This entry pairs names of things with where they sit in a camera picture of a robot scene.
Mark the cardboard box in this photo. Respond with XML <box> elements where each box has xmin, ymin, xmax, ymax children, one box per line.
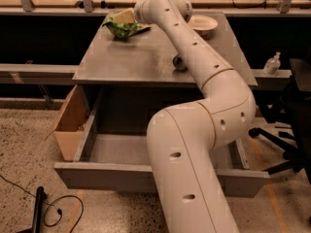
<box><xmin>47</xmin><ymin>85</ymin><xmax>88</xmax><ymax>161</ymax></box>

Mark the white bowl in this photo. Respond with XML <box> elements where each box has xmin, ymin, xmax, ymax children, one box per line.
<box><xmin>188</xmin><ymin>15</ymin><xmax>218</xmax><ymax>37</ymax></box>

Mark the blue silver soda can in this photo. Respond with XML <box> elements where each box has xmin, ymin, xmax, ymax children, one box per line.
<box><xmin>173</xmin><ymin>54</ymin><xmax>187</xmax><ymax>71</ymax></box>

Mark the black stand leg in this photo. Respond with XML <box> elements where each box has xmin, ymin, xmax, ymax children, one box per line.
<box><xmin>18</xmin><ymin>186</ymin><xmax>47</xmax><ymax>233</ymax></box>

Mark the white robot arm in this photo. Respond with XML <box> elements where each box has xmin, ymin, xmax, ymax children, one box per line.
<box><xmin>134</xmin><ymin>0</ymin><xmax>256</xmax><ymax>233</ymax></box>

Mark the green rice chip bag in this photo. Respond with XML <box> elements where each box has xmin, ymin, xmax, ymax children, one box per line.
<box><xmin>103</xmin><ymin>13</ymin><xmax>151</xmax><ymax>39</ymax></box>

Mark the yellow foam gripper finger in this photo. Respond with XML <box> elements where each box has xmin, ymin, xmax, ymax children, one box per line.
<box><xmin>113</xmin><ymin>8</ymin><xmax>135</xmax><ymax>23</ymax></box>

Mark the open grey top drawer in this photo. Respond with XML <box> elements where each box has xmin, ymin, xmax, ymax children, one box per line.
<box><xmin>55</xmin><ymin>95</ymin><xmax>269</xmax><ymax>197</ymax></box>

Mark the black office chair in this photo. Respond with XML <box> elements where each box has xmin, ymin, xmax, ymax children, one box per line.
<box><xmin>248</xmin><ymin>58</ymin><xmax>311</xmax><ymax>183</ymax></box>

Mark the hand sanitizer bottle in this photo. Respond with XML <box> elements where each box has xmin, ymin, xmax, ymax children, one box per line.
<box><xmin>263</xmin><ymin>51</ymin><xmax>281</xmax><ymax>76</ymax></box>

